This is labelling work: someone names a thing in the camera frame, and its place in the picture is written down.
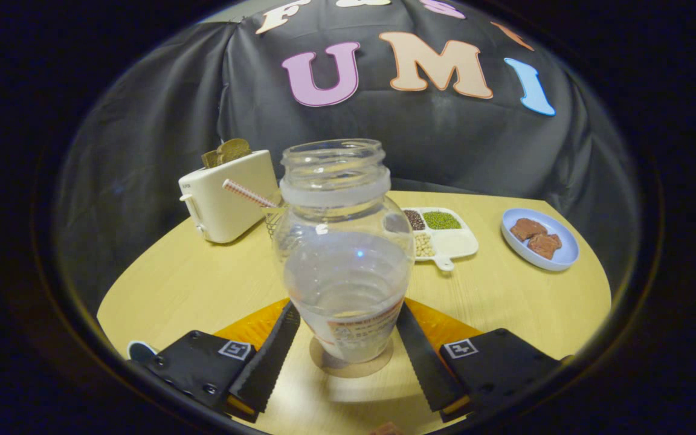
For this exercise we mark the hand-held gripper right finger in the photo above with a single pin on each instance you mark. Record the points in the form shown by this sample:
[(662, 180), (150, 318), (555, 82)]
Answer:
[(423, 368)]

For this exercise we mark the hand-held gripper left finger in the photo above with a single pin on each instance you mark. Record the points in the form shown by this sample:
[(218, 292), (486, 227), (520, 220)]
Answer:
[(272, 362)]

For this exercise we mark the round wooden coaster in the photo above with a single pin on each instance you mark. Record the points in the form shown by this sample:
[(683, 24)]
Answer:
[(351, 370)]

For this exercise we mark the clear plastic bottle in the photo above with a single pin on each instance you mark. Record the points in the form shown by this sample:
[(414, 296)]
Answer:
[(342, 272)]

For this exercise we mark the pale green cup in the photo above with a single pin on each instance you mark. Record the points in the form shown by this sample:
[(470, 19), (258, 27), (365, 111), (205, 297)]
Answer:
[(141, 351)]

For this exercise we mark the wooden table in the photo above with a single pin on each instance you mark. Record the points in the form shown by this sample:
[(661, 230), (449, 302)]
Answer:
[(203, 284)]

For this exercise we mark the white divided bean tray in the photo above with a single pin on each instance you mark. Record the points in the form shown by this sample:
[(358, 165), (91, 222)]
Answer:
[(457, 244)]

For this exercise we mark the white toaster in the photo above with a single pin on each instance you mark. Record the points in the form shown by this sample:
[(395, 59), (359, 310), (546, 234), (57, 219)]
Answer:
[(227, 211)]

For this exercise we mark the blue plate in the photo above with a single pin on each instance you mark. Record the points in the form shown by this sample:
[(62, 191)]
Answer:
[(556, 260)]

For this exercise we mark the brown meat piece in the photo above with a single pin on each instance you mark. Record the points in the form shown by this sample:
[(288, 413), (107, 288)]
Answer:
[(544, 246), (527, 229)]

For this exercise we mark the brown toast slice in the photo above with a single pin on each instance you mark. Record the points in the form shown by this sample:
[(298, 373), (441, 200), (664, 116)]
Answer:
[(230, 151)]

